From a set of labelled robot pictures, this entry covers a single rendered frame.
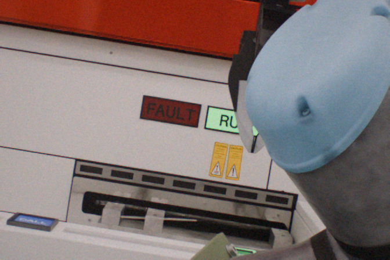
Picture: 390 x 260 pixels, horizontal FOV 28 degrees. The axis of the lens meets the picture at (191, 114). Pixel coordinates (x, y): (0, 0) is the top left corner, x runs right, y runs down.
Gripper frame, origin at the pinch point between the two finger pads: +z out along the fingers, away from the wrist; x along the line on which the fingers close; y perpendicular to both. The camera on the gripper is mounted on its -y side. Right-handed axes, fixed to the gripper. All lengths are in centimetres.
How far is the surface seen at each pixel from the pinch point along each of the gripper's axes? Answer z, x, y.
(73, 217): 25, 28, 57
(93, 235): 15.1, 18.3, 1.7
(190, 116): 1, 9, 58
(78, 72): -4, 32, 58
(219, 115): 0, 3, 58
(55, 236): 14.8, 22.2, -3.9
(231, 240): 23, -3, 50
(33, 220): 14.3, 26.0, 1.1
